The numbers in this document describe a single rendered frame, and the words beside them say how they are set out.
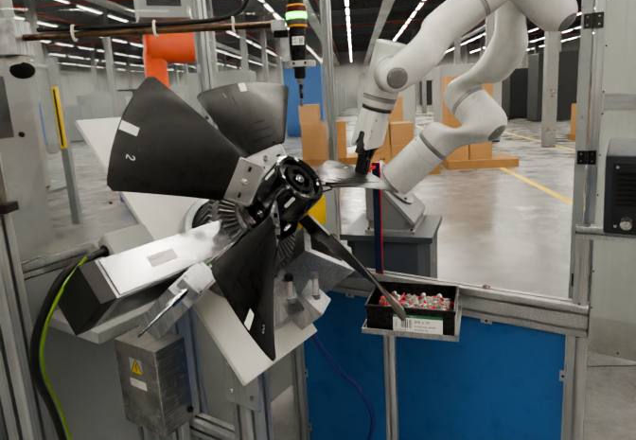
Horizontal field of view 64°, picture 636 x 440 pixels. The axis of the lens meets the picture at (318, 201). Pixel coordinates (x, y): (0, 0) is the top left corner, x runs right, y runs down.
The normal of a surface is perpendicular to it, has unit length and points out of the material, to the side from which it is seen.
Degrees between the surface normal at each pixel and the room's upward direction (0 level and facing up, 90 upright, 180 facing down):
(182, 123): 77
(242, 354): 50
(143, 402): 90
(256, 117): 42
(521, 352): 90
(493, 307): 90
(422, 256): 90
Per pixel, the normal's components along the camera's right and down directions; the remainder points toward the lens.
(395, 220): -0.34, 0.21
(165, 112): 0.53, -0.14
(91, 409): 0.84, 0.07
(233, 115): -0.04, -0.52
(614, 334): -0.55, 0.20
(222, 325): 0.61, -0.58
